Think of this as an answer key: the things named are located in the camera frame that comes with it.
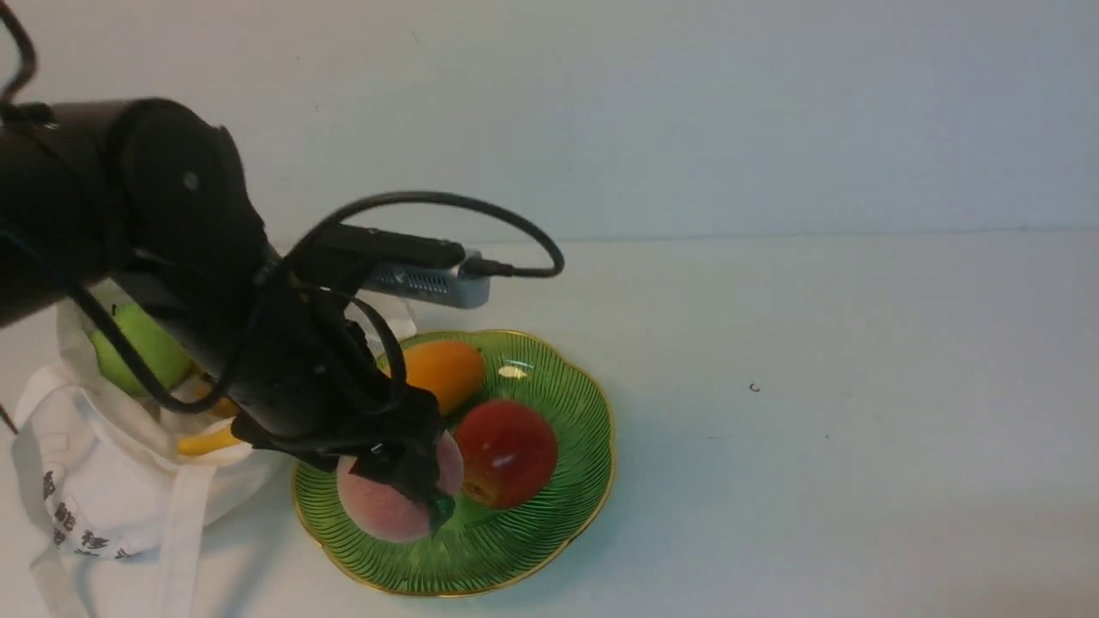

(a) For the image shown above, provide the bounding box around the pink peach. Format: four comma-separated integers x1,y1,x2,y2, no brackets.
335,431,464,543

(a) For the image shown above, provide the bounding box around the red apple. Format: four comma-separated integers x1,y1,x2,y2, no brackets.
455,399,560,510

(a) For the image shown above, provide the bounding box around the yellow banana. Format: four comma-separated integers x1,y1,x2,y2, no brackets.
176,397,242,457

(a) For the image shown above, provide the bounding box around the green apple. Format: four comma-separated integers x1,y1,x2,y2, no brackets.
89,304,193,398

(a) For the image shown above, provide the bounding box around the orange mango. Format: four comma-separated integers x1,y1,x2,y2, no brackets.
404,339,486,419

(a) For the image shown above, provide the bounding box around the green glass plate gold rim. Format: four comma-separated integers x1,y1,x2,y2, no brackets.
291,330,617,598

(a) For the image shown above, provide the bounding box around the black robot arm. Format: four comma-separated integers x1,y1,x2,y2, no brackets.
3,99,455,530

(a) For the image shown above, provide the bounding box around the black camera cable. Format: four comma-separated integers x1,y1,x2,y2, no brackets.
258,191,566,413

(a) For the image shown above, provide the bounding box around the white canvas tote bag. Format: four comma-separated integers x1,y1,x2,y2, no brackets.
12,283,418,618

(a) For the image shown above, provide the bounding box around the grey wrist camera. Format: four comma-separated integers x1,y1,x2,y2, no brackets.
293,224,490,309

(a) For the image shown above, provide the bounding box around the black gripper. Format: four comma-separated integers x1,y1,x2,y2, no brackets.
185,279,456,532

